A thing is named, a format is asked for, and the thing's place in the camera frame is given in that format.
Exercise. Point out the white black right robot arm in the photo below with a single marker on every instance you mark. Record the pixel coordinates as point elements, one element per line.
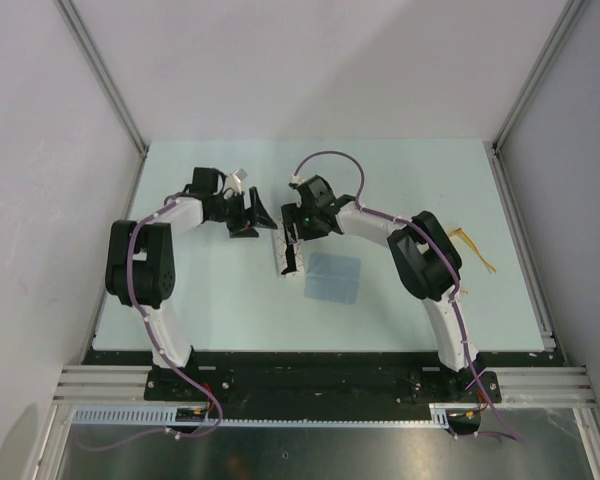
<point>427,263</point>

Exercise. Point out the aluminium corner post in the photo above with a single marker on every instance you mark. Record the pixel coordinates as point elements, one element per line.
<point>555,43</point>
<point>95,61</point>

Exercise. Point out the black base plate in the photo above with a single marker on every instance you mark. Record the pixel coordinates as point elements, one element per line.
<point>417,377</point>

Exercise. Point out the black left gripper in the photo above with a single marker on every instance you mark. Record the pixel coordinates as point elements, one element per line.
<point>256,215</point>

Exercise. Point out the left aluminium corner post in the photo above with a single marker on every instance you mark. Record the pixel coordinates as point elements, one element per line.
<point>95,61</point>

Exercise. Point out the right aluminium side rail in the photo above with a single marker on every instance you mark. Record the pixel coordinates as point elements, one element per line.
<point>523,249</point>

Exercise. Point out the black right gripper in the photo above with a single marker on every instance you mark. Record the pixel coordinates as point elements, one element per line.
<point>291,214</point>

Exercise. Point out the white geometric glasses case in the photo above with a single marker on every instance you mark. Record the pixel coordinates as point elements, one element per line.
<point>288,257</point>

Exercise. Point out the grey slotted cable duct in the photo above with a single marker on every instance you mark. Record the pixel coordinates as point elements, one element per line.
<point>173,417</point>

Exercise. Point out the blue cleaning cloth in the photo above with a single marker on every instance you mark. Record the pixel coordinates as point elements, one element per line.
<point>332,278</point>

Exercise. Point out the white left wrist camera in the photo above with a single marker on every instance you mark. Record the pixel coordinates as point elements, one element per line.
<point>234,181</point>

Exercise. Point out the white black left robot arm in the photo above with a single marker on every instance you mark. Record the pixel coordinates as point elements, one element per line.
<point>140,269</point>

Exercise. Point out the right aluminium corner post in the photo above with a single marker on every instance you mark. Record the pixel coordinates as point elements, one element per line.
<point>555,43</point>

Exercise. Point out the aluminium front frame rail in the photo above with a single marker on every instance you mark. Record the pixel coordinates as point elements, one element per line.
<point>534,387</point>

